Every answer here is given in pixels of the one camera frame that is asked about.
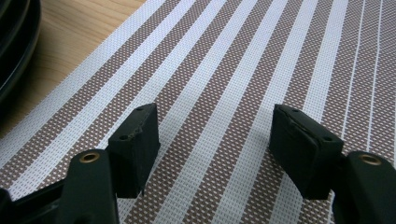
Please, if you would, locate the brown white striped placemat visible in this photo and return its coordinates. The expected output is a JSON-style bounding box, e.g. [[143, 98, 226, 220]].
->
[[0, 0, 396, 224]]

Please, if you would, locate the black plate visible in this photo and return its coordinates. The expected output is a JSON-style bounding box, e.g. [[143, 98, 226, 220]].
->
[[0, 0, 32, 59], [0, 0, 42, 105]]

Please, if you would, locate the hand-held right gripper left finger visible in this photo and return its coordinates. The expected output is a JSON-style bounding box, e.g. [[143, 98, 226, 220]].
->
[[106, 103, 162, 200]]

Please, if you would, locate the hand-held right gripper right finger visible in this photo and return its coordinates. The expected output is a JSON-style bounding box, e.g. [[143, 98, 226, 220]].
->
[[269, 104, 346, 201]]

